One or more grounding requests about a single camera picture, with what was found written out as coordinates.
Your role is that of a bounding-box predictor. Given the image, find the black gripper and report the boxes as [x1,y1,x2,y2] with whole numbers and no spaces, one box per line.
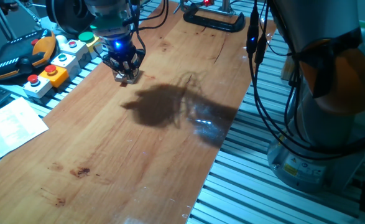
[103,37,146,79]

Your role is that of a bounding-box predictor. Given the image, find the green wrist adapter flange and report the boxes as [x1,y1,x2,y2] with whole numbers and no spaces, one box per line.
[90,16,132,32]

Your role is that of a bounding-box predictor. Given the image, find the yellow box green mushroom button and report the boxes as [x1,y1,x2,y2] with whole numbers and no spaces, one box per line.
[78,30,104,60]

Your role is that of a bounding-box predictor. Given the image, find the grey box small red button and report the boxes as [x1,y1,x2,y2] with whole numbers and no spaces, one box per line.
[59,39,92,68]

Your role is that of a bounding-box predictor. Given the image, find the grey box green button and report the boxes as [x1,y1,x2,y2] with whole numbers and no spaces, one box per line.
[50,52,81,81]

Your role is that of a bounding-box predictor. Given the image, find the yellow box red button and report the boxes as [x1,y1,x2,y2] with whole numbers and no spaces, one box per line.
[38,64,70,89]

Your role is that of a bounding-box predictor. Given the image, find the black filament spool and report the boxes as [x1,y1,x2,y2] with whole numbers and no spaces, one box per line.
[45,0,96,35]

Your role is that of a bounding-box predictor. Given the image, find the orange wooden board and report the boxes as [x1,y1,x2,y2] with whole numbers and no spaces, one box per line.
[0,0,278,224]

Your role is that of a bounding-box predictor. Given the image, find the black clamp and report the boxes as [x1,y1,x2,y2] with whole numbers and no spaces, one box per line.
[183,5,246,33]

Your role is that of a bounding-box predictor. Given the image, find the black orange teach pendant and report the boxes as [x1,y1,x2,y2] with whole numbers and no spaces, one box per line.
[0,29,57,82]

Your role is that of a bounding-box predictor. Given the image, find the white paper sheets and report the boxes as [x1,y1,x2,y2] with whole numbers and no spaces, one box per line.
[0,96,50,170]

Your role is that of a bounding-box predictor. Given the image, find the grey metal frame bar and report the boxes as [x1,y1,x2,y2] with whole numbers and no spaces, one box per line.
[0,0,17,40]

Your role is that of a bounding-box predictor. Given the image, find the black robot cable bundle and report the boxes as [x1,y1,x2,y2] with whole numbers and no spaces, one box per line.
[129,0,365,162]

